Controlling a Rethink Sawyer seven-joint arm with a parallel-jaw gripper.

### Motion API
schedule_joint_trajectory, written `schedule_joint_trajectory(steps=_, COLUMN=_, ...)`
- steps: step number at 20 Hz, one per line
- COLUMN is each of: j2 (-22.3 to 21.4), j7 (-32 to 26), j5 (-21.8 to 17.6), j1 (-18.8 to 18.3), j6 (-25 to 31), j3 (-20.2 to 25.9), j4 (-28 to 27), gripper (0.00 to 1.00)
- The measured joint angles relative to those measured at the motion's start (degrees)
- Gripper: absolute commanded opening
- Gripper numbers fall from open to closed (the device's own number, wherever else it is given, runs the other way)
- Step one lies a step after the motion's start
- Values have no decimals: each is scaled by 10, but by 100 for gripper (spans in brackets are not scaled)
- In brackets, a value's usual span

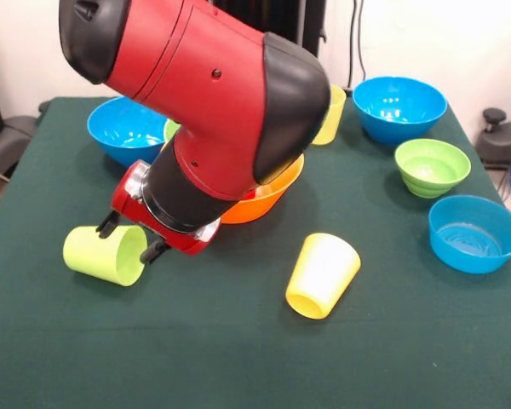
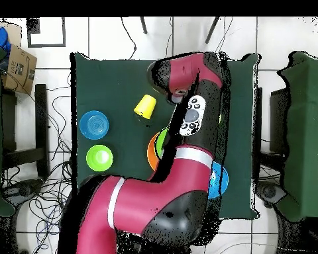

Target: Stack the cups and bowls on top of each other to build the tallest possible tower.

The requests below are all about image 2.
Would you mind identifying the large green bowl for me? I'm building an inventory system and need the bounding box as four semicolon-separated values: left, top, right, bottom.
155;127;170;159

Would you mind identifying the large orange bowl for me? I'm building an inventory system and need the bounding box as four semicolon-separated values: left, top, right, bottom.
146;131;161;171

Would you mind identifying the yellow cup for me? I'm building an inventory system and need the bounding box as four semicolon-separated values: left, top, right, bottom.
132;94;158;120

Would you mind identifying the small blue bowl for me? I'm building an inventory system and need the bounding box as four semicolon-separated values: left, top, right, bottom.
79;110;110;140

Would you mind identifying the small green bowl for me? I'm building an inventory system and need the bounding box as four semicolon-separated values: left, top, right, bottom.
85;144;114;172

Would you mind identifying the large blue bowl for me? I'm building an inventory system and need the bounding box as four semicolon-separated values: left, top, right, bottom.
207;161;230;200

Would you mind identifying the dark green table cloth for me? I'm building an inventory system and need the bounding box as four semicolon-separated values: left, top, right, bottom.
70;52;260;220

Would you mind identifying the black tripod leg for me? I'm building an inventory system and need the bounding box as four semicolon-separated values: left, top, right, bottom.
204;16;221;44
139;16;148;34

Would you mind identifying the black chair base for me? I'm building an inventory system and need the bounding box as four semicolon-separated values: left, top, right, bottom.
255;182;287;210

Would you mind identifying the printed cardboard box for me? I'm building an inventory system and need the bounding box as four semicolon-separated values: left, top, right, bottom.
1;43;38;95

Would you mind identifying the blue bag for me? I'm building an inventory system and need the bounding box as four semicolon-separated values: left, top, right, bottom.
0;26;12;54

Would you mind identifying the black floor cable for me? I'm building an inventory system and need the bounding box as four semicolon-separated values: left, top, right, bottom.
120;17;138;60

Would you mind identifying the black chair frame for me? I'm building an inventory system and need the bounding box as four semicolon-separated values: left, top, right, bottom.
1;83;49;178

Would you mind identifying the black square floor frame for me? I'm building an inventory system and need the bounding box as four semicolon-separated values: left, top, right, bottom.
26;17;67;48

